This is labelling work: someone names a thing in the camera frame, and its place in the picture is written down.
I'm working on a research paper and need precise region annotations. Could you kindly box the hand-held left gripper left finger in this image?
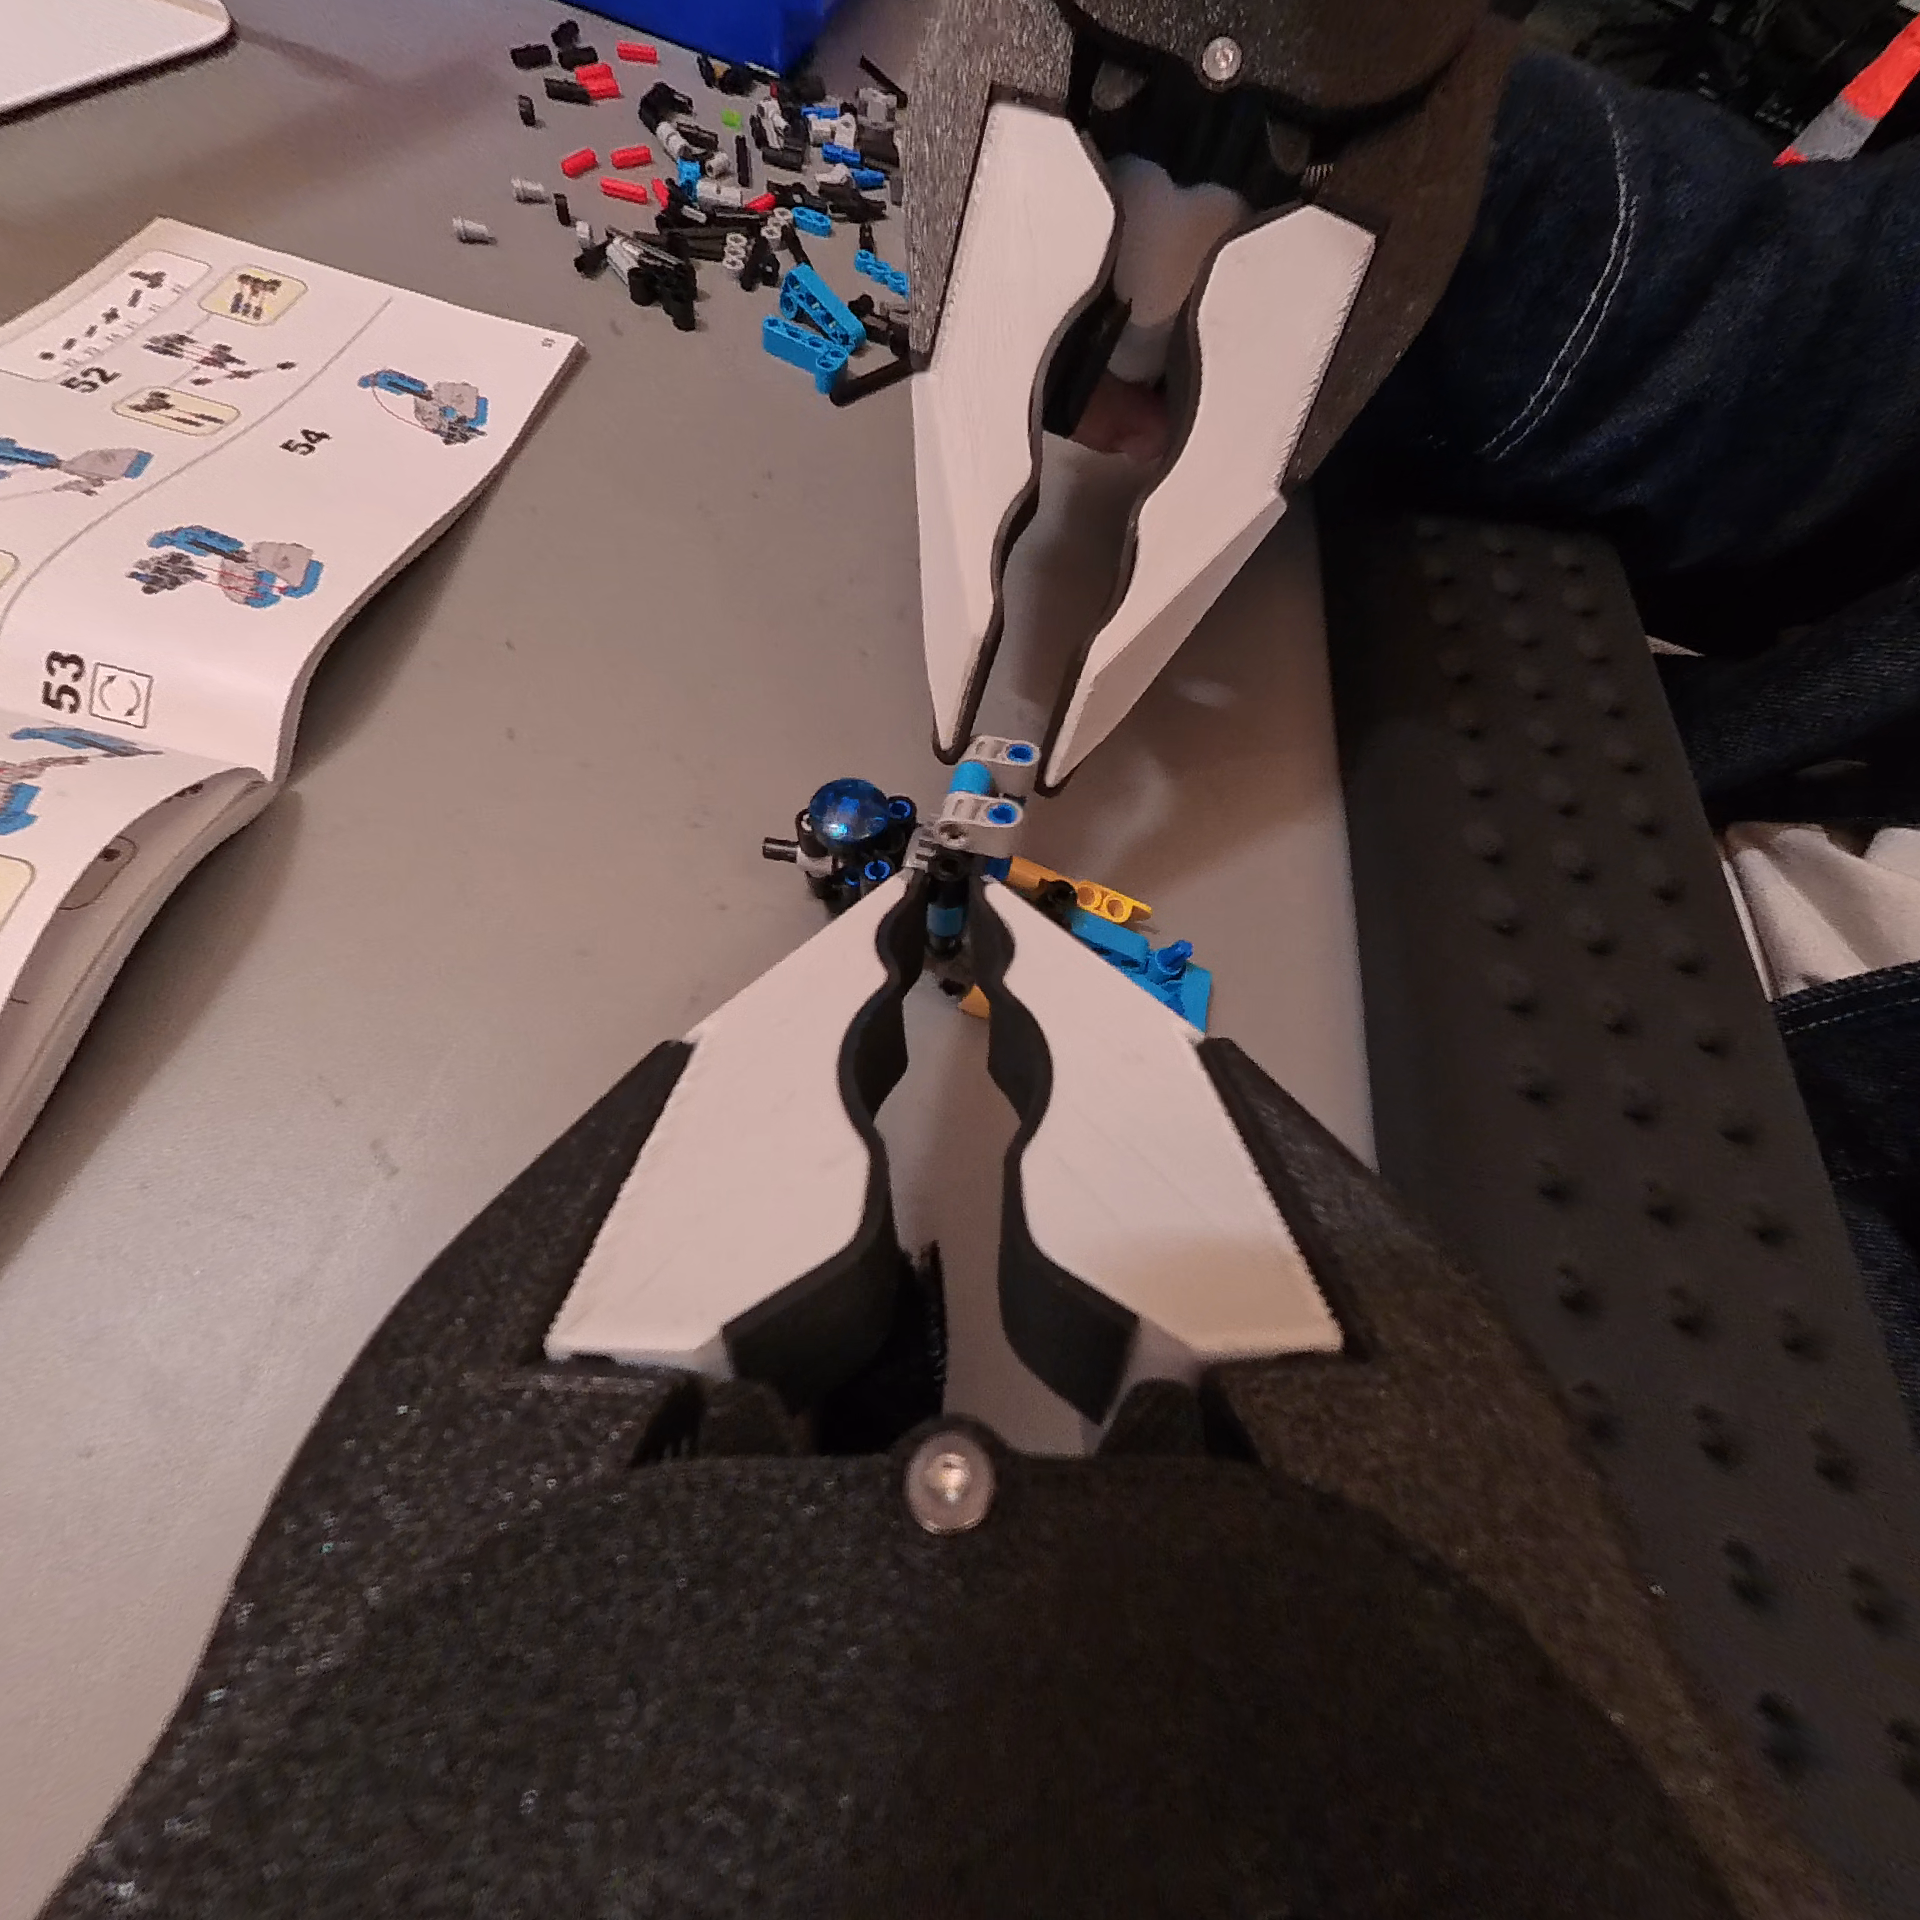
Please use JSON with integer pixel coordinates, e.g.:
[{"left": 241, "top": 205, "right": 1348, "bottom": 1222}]
[{"left": 548, "top": 886, "right": 911, "bottom": 1391}]

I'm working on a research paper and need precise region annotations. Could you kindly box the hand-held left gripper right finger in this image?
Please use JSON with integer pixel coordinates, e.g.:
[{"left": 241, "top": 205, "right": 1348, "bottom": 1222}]
[{"left": 965, "top": 879, "right": 1343, "bottom": 1406}]

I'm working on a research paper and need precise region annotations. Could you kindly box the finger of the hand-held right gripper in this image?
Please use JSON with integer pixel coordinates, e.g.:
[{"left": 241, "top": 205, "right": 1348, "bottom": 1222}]
[
  {"left": 1036, "top": 205, "right": 1381, "bottom": 787},
  {"left": 907, "top": 107, "right": 1128, "bottom": 766}
]

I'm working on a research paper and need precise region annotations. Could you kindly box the blue yellow brick assembly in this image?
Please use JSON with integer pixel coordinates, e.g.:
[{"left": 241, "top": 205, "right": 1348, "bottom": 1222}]
[{"left": 1006, "top": 856, "right": 1218, "bottom": 1028}]

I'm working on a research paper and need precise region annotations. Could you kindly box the black gear brick assembly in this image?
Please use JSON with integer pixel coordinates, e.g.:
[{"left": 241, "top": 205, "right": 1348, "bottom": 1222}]
[{"left": 764, "top": 720, "right": 1052, "bottom": 990}]

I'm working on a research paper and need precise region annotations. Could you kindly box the person's right forearm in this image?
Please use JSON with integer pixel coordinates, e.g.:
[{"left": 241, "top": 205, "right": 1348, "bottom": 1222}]
[{"left": 1322, "top": 47, "right": 1920, "bottom": 645}]

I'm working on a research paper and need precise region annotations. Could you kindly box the grey desk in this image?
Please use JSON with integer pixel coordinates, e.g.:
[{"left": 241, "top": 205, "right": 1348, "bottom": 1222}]
[{"left": 0, "top": 0, "right": 1381, "bottom": 1920}]

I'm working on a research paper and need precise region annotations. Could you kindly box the pile of small brick parts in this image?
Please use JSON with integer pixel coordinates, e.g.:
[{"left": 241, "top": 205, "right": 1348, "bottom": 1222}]
[{"left": 451, "top": 15, "right": 931, "bottom": 406}]

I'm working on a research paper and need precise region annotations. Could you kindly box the blue plastic bin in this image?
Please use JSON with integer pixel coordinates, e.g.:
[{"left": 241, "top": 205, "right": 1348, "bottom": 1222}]
[{"left": 706, "top": 0, "right": 871, "bottom": 67}]

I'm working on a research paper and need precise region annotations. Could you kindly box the black studded mat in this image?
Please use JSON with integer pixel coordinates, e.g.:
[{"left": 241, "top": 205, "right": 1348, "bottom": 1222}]
[{"left": 1322, "top": 497, "right": 1920, "bottom": 1920}]

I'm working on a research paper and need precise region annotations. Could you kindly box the person's denim jacket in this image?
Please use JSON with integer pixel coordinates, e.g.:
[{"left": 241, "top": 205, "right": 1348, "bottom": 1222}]
[{"left": 1667, "top": 585, "right": 1920, "bottom": 1443}]

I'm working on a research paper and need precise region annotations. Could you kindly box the person's white shirt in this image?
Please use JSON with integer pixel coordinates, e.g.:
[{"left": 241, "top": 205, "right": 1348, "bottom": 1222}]
[{"left": 1725, "top": 816, "right": 1920, "bottom": 999}]

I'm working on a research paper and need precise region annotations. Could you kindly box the building instruction booklet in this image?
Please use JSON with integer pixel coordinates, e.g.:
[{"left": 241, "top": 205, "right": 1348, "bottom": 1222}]
[{"left": 0, "top": 215, "right": 582, "bottom": 1172}]

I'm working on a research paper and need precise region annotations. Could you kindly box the white display stand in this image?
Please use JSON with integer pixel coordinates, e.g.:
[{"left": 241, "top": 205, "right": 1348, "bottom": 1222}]
[{"left": 0, "top": 0, "right": 234, "bottom": 116}]

